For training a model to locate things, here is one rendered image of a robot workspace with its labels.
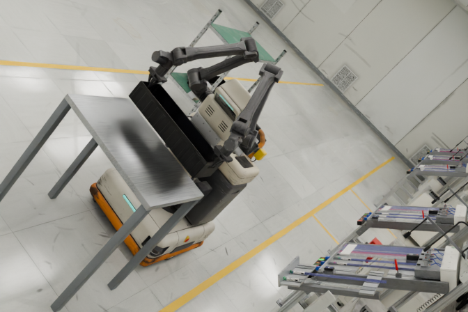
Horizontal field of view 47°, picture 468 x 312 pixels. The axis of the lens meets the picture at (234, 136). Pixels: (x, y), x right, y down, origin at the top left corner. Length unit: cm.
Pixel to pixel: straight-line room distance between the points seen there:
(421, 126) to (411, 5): 251
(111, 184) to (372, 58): 927
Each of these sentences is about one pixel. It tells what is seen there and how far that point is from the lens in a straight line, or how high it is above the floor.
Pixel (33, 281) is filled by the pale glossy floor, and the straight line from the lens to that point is 292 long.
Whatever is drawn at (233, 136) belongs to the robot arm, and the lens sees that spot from 253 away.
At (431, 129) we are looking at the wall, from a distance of 1187.
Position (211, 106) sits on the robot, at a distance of 303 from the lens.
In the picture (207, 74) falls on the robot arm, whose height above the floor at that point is 116.
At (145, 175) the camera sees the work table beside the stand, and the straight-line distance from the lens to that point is 252.
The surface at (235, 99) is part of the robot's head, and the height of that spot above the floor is 118.
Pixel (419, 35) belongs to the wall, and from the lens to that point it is 1194.
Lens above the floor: 205
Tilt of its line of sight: 20 degrees down
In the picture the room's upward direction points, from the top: 43 degrees clockwise
